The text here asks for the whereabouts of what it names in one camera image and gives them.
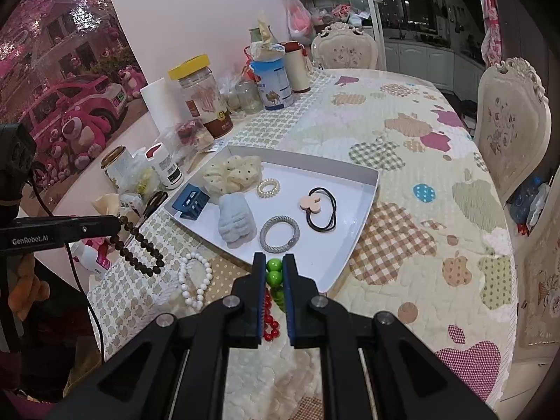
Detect red bead bracelet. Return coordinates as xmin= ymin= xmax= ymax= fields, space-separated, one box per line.
xmin=261 ymin=289 xmax=281 ymax=344

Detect pink patterned hanging cloth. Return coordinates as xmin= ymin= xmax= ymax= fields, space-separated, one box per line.
xmin=481 ymin=0 xmax=504 ymax=68

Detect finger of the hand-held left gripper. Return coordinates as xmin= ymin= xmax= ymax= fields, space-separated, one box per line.
xmin=65 ymin=214 xmax=122 ymax=246

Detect white kitchen cabinets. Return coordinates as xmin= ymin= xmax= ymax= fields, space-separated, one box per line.
xmin=380 ymin=37 xmax=486 ymax=92

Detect crumpled cream plastic bag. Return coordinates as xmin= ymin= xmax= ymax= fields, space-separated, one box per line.
xmin=251 ymin=11 xmax=287 ymax=60

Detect small empty glass jar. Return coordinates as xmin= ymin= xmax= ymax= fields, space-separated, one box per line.
xmin=234 ymin=81 xmax=264 ymax=114

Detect pink plastic bag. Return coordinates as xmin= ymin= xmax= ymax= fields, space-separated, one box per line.
xmin=285 ymin=0 xmax=315 ymax=41

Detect cream carved dining chair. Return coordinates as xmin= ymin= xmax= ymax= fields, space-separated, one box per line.
xmin=310 ymin=22 xmax=379 ymax=71
xmin=474 ymin=58 xmax=553 ymax=205
xmin=514 ymin=192 xmax=560 ymax=353

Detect pearl spiral hair tie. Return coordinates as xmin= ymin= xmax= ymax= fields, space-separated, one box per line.
xmin=257 ymin=178 xmax=281 ymax=199

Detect white bead necklace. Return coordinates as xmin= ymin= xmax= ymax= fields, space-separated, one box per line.
xmin=177 ymin=252 xmax=214 ymax=309

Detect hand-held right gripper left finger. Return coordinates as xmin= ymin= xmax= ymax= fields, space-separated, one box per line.
xmin=44 ymin=251 xmax=267 ymax=420

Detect clear plastic bag yellow contents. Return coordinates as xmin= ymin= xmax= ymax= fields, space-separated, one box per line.
xmin=127 ymin=149 xmax=162 ymax=197

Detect blue plastic bags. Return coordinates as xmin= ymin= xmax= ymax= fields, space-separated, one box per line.
xmin=510 ymin=175 xmax=551 ymax=233

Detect white bottle red cap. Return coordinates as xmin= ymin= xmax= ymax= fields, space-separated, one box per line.
xmin=145 ymin=142 xmax=184 ymax=190

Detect blue white milk powder can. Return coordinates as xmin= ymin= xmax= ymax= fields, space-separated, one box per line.
xmin=250 ymin=55 xmax=295 ymax=111

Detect tin can gold rim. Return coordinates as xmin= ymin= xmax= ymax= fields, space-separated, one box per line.
xmin=100 ymin=146 xmax=134 ymax=193

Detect green bead bracelet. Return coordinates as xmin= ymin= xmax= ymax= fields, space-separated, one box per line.
xmin=265 ymin=259 xmax=286 ymax=313

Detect black hair tie pink ornament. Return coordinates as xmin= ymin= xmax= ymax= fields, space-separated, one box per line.
xmin=300 ymin=187 xmax=338 ymax=232

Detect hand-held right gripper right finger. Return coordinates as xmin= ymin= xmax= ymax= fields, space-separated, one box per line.
xmin=282 ymin=252 xmax=499 ymax=420

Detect quilted apple print tablecloth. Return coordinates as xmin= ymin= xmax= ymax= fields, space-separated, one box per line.
xmin=87 ymin=68 xmax=519 ymax=420

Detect cream dotted scrunchie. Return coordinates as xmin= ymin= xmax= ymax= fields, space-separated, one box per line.
xmin=202 ymin=154 xmax=263 ymax=195

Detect light blue fuzzy hair clip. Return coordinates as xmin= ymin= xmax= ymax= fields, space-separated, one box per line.
xmin=217 ymin=193 xmax=257 ymax=250

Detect bag of red dates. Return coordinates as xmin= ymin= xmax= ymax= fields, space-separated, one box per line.
xmin=173 ymin=118 xmax=215 ymax=152

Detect black handled scissors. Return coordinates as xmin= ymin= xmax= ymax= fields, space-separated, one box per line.
xmin=127 ymin=190 xmax=169 ymax=246

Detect dark wooden bead bracelet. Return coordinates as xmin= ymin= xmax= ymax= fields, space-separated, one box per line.
xmin=109 ymin=214 xmax=166 ymax=277

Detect blue hair claw clip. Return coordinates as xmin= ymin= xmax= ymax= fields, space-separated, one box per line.
xmin=171 ymin=184 xmax=211 ymax=220

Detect cream flask red cord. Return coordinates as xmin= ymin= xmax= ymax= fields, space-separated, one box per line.
xmin=281 ymin=41 xmax=313 ymax=93

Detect small white tissue packet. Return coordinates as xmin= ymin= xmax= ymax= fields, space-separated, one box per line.
xmin=119 ymin=192 xmax=145 ymax=216

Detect pink bear wall poster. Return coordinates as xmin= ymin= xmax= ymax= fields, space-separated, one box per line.
xmin=0 ymin=0 xmax=145 ymax=197

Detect white paper towel roll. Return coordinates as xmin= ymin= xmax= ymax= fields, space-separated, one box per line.
xmin=140 ymin=77 xmax=176 ymax=141

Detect grey braided hair ring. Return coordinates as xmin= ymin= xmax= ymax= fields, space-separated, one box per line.
xmin=259 ymin=215 xmax=301 ymax=253

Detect glass jar yellow lid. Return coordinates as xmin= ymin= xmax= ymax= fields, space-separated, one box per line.
xmin=168 ymin=54 xmax=235 ymax=140

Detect white shallow box tray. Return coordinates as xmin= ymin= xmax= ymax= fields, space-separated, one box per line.
xmin=163 ymin=144 xmax=380 ymax=294

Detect brown plush toy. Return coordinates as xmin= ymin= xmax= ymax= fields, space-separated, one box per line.
xmin=6 ymin=254 xmax=51 ymax=311

